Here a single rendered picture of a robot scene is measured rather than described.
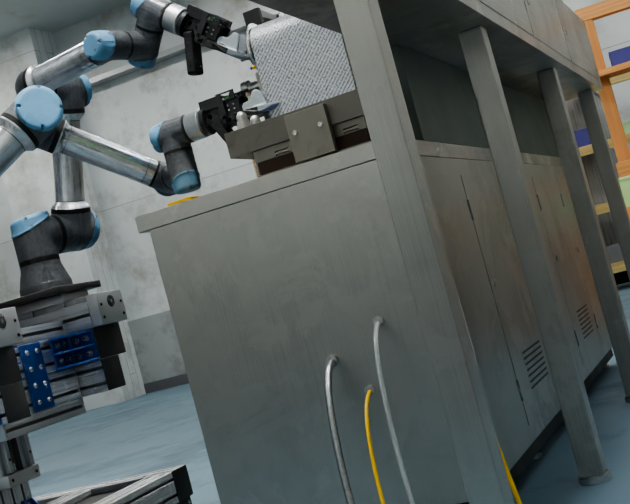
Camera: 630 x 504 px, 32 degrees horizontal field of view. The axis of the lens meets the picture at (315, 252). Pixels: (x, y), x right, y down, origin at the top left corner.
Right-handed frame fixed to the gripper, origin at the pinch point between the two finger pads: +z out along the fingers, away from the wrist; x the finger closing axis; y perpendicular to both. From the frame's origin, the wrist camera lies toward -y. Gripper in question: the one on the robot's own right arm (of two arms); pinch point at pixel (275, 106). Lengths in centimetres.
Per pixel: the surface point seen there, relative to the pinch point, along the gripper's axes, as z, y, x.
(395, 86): 52, -18, -75
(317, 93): 11.6, -0.4, -0.2
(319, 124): 18.1, -11.4, -22.2
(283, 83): 3.7, 4.8, -0.3
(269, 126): 5.3, -7.8, -19.9
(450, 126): 33.9, -14.2, 31.1
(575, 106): -25, 58, 763
